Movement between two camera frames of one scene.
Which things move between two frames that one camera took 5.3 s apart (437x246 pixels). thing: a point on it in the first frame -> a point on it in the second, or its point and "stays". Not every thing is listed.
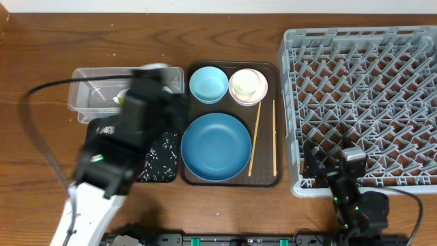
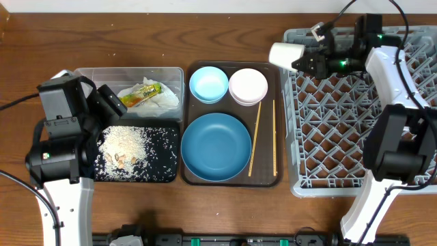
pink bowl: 257,98 stays
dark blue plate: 216,147 stays
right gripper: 312,169 -> 321,63
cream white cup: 246,84 -> 283,54
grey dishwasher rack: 374,88 stays
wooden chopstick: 255,140 stays
